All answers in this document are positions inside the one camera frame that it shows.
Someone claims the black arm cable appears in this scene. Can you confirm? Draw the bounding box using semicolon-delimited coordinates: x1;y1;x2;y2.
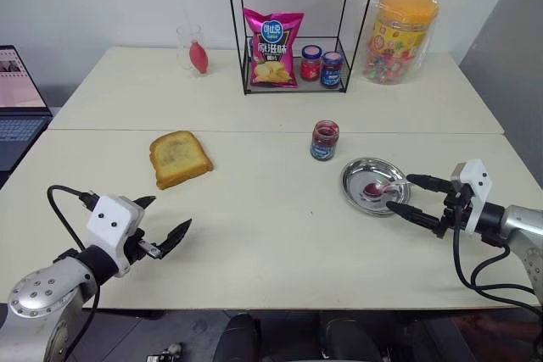
47;184;103;310
451;209;542;309

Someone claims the pink potato chips bag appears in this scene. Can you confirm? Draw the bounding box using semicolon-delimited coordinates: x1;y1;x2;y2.
242;7;306;90

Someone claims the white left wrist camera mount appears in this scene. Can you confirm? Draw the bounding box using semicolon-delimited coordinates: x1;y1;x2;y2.
86;195;146;278

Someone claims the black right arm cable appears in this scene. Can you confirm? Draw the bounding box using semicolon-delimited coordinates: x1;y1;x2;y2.
451;209;542;309

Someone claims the red rubber bulb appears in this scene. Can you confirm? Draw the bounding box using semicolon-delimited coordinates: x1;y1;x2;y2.
188;39;212;75

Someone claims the black wire shelf rack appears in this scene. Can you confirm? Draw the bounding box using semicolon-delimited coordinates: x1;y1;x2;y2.
222;0;382;97

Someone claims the slice of toast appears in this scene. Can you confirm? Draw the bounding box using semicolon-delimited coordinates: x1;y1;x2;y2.
148;130;215;191

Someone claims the clear glass cup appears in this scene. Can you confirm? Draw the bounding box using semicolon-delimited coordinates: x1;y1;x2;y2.
176;24;204;80

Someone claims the open laptop computer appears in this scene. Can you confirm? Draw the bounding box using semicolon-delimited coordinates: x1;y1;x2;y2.
0;44;54;186

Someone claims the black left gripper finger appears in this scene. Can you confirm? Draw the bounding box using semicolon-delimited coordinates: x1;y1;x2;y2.
130;195;158;211
154;218;193;260

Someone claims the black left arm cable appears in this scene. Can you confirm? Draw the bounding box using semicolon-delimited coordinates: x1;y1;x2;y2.
47;184;103;310

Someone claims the red-label jam jar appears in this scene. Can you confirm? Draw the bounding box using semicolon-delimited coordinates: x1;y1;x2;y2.
300;44;322;83

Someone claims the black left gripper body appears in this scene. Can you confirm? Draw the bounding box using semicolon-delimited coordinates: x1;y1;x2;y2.
125;228;166;269

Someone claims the open blue-label jam jar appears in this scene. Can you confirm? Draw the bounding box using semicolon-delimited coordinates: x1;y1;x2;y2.
309;120;342;163

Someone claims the clear plastic spoon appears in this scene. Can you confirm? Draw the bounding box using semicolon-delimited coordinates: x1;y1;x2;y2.
363;179;411;203

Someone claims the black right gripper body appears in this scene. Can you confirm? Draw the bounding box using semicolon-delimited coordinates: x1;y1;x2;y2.
433;182;474;239

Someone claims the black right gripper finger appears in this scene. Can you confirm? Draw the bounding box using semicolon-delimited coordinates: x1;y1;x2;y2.
385;202;443;232
406;172;453;192

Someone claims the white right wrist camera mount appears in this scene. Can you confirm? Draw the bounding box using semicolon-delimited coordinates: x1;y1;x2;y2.
450;159;494;234

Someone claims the orange-lid candy jar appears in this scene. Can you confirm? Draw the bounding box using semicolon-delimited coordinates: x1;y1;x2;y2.
366;0;439;84

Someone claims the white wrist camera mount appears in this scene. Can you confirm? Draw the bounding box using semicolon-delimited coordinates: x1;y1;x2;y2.
450;159;494;234
86;195;146;278

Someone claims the lidded blue-label jam jar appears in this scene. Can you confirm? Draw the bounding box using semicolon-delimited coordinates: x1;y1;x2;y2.
320;51;344;89

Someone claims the round silver metal plate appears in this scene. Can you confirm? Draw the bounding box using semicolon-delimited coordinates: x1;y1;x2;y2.
339;157;412;219

